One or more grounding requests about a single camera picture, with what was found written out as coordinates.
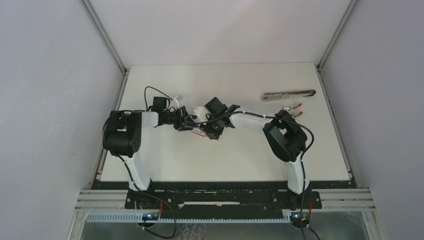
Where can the white slotted cable duct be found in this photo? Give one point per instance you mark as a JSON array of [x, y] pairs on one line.
[[132, 217]]

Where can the aluminium frame rails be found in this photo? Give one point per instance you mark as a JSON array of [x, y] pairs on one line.
[[344, 198]]

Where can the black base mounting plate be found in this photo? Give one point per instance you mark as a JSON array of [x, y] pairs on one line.
[[148, 202]]

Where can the right controller board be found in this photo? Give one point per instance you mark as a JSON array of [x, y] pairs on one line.
[[297, 217]]

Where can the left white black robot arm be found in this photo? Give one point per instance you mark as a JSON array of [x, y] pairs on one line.
[[122, 134]]

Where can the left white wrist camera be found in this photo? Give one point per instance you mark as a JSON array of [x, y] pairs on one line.
[[178, 99]]

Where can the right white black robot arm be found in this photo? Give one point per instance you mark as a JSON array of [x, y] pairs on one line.
[[284, 135]]

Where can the black silver stapler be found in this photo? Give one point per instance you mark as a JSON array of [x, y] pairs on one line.
[[273, 96]]

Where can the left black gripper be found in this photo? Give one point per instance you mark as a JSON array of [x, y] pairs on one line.
[[181, 119]]

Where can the red staple box tray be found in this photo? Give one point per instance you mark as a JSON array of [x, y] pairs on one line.
[[198, 132]]

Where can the left controller board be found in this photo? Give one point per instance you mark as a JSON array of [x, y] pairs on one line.
[[150, 217]]

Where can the controller board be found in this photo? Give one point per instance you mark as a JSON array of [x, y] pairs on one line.
[[297, 217], [150, 217]]

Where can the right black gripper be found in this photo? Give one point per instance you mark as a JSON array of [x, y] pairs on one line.
[[205, 127]]

